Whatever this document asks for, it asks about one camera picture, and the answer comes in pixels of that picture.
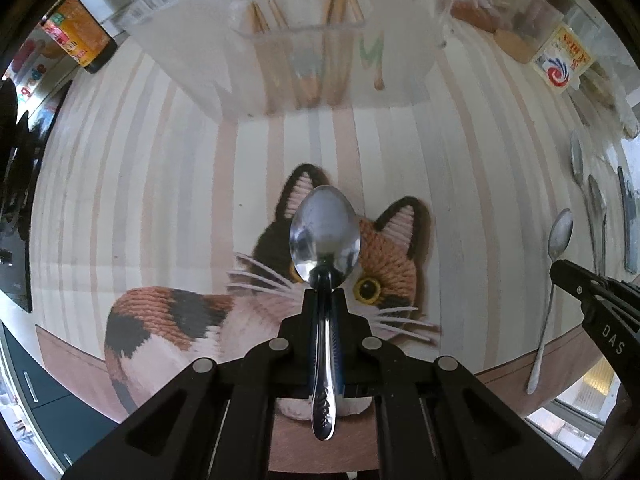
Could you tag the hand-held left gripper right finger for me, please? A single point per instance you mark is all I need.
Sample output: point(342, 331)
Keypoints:
point(355, 330)

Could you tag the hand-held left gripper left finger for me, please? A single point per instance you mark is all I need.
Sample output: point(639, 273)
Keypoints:
point(295, 325)

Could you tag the black gas stove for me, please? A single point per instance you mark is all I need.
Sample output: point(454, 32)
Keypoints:
point(15, 210)

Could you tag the striped cat print table mat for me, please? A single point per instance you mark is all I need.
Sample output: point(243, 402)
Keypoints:
point(150, 210)

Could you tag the dark sauce bottle orange label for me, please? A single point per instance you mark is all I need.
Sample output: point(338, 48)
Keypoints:
point(80, 35)

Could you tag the clear plastic container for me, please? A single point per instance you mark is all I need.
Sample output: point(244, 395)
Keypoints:
point(210, 60)

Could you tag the clear plastic bag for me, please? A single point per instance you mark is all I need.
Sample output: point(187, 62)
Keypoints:
point(615, 60)

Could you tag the steel spoon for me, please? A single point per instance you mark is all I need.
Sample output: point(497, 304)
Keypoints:
point(325, 230)
point(561, 235)
point(576, 160)
point(596, 200)

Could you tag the glass jar with brown lid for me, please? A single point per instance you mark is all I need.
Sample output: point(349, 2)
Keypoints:
point(537, 15)

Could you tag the group of wooden chopsticks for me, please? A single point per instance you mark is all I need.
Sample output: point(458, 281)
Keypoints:
point(306, 87)

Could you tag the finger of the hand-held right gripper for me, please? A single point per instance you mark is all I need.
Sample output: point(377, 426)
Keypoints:
point(580, 282)

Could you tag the dark teal cabinet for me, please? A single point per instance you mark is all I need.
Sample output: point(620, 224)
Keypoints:
point(40, 400)

